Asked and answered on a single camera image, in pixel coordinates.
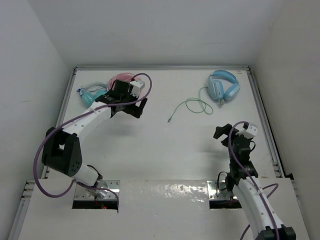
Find light blue headphones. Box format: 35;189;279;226
207;70;241;105

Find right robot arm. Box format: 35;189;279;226
213;121;297;240

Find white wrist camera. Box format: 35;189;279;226
129;79;145;98
240;122;258;139

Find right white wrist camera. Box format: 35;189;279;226
240;122;258;139

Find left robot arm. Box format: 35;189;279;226
41;79;147;187

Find aluminium table frame rail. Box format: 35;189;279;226
58;66;288;180

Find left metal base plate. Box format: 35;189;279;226
74;179;120;201

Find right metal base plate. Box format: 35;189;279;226
207;180;238;201

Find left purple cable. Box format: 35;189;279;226
33;73;153;208

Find metal base plate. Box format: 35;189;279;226
74;179;120;201
207;180;238;201

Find pink headphones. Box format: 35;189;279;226
108;72;140;90

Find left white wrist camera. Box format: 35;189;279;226
129;79;145;98

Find teal headphones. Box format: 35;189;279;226
76;82;109;108

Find purple cable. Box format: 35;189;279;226
226;121;282;240
33;73;153;208

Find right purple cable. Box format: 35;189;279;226
226;121;282;240

